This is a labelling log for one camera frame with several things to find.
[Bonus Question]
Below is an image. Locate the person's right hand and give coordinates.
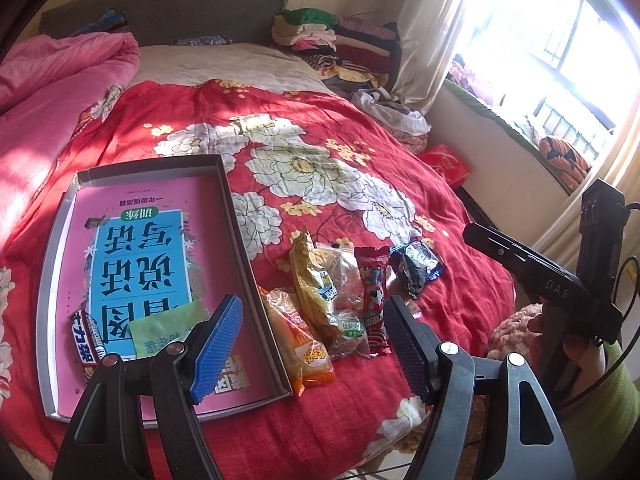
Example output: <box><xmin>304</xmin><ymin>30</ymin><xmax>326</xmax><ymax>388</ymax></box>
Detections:
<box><xmin>527</xmin><ymin>312</ymin><xmax>611</xmax><ymax>396</ymax></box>

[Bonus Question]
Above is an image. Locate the red gift box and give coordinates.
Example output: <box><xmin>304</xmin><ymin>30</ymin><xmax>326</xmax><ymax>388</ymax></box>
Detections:
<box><xmin>415</xmin><ymin>144</ymin><xmax>472</xmax><ymax>188</ymax></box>

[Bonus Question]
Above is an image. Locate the dark patterned cloth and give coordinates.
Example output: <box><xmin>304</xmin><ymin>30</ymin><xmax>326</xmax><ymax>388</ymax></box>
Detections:
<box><xmin>175</xmin><ymin>35</ymin><xmax>233</xmax><ymax>47</ymax></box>

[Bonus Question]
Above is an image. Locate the cream curtain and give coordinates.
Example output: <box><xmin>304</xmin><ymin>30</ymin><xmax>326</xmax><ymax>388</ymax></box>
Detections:
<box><xmin>540</xmin><ymin>85</ymin><xmax>640</xmax><ymax>281</ymax></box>
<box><xmin>392</xmin><ymin>0</ymin><xmax>493</xmax><ymax>116</ymax></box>

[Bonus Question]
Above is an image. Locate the pink and blue book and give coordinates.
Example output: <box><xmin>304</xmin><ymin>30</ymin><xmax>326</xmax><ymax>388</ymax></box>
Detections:
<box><xmin>52</xmin><ymin>172</ymin><xmax>286</xmax><ymax>418</ymax></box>

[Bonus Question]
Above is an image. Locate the beige bed sheet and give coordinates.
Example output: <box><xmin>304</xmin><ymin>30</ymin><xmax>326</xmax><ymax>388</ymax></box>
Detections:
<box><xmin>131</xmin><ymin>42</ymin><xmax>331</xmax><ymax>95</ymax></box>

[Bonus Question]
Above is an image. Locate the orange flower cushion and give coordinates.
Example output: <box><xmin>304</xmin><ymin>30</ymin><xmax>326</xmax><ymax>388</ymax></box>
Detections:
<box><xmin>537</xmin><ymin>135</ymin><xmax>593</xmax><ymax>186</ymax></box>

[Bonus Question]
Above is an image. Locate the clear pastry packet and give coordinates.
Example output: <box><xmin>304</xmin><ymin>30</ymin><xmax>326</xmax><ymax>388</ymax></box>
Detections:
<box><xmin>315</xmin><ymin>242</ymin><xmax>363</xmax><ymax>311</ymax></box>

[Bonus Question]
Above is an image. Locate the orange snack packet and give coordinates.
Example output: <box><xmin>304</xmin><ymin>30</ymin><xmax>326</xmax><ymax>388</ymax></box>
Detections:
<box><xmin>257</xmin><ymin>285</ymin><xmax>336</xmax><ymax>397</ymax></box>

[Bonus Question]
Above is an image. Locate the light green snack packet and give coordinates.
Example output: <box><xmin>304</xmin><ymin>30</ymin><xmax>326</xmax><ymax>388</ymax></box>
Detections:
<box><xmin>130</xmin><ymin>299</ymin><xmax>208</xmax><ymax>361</ymax></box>

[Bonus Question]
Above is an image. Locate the grey padded headboard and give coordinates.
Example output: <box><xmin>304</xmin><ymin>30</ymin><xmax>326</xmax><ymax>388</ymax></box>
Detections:
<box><xmin>39</xmin><ymin>0</ymin><xmax>296</xmax><ymax>48</ymax></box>

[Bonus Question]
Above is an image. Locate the gold snack packet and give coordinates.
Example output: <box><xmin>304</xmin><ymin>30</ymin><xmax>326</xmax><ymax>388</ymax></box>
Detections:
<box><xmin>289</xmin><ymin>227</ymin><xmax>346</xmax><ymax>348</ymax></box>

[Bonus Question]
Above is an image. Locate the dark blue snack packet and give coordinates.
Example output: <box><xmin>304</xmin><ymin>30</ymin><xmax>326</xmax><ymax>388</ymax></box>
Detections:
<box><xmin>389</xmin><ymin>240</ymin><xmax>447</xmax><ymax>301</ymax></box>

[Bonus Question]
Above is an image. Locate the pink quilt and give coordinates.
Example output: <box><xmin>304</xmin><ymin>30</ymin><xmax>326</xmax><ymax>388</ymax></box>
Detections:
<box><xmin>0</xmin><ymin>32</ymin><xmax>142</xmax><ymax>221</ymax></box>

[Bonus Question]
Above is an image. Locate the fluffy pink cushion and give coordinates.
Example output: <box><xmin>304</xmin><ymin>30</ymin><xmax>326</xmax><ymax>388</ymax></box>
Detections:
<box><xmin>487</xmin><ymin>302</ymin><xmax>546</xmax><ymax>361</ymax></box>

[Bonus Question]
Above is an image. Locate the brown chocolate bar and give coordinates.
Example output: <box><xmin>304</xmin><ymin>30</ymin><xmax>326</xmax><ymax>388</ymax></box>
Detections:
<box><xmin>67</xmin><ymin>305</ymin><xmax>108</xmax><ymax>386</ymax></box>

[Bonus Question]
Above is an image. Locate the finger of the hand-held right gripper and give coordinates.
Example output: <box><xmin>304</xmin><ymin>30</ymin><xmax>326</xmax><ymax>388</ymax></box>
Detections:
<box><xmin>462</xmin><ymin>222</ymin><xmax>533</xmax><ymax>276</ymax></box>

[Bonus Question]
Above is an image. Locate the red floral blanket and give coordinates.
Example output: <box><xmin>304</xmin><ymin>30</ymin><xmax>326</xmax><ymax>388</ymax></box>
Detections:
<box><xmin>0</xmin><ymin>80</ymin><xmax>516</xmax><ymax>466</ymax></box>

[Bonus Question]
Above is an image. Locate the red snack stick packet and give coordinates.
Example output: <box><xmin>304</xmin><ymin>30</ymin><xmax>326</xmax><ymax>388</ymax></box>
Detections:
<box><xmin>354</xmin><ymin>245</ymin><xmax>392</xmax><ymax>357</ymax></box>

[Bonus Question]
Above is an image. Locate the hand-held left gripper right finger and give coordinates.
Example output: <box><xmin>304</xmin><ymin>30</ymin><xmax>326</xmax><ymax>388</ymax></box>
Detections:
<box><xmin>384</xmin><ymin>295</ymin><xmax>583</xmax><ymax>480</ymax></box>

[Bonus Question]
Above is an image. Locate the white crumpled cloth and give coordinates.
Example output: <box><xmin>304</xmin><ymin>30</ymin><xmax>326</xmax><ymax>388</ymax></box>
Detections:
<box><xmin>350</xmin><ymin>89</ymin><xmax>431</xmax><ymax>136</ymax></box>

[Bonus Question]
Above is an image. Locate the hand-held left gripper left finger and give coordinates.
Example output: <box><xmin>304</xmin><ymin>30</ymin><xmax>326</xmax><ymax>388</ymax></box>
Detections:
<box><xmin>52</xmin><ymin>295</ymin><xmax>244</xmax><ymax>480</ymax></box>

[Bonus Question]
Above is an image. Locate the blue patterned pillow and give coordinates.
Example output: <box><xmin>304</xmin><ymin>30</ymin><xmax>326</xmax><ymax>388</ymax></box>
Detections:
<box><xmin>70</xmin><ymin>8</ymin><xmax>130</xmax><ymax>37</ymax></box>

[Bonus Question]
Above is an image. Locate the person's right forearm green sleeve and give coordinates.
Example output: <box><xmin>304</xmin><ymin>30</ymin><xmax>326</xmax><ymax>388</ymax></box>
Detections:
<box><xmin>565</xmin><ymin>345</ymin><xmax>640</xmax><ymax>456</ymax></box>

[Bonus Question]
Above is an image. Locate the purple cloth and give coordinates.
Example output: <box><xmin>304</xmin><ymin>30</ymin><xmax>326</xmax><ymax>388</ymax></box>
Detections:
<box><xmin>450</xmin><ymin>60</ymin><xmax>496</xmax><ymax>106</ymax></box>

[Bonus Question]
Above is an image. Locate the window with metal guard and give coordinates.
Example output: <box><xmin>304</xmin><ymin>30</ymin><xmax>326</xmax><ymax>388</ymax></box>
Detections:
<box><xmin>450</xmin><ymin>0</ymin><xmax>640</xmax><ymax>161</ymax></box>

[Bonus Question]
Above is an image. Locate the green windowsill mat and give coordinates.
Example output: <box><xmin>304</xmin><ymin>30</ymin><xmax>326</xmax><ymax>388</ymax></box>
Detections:
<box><xmin>442</xmin><ymin>77</ymin><xmax>586</xmax><ymax>196</ymax></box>

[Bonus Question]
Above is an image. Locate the grey cardboard tray box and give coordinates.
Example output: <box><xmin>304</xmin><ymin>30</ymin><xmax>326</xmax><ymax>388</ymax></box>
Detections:
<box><xmin>37</xmin><ymin>154</ymin><xmax>293</xmax><ymax>421</ymax></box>

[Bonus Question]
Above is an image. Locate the pile of folded clothes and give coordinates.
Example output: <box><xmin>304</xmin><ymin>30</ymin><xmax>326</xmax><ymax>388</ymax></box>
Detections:
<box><xmin>271</xmin><ymin>7</ymin><xmax>403</xmax><ymax>91</ymax></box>

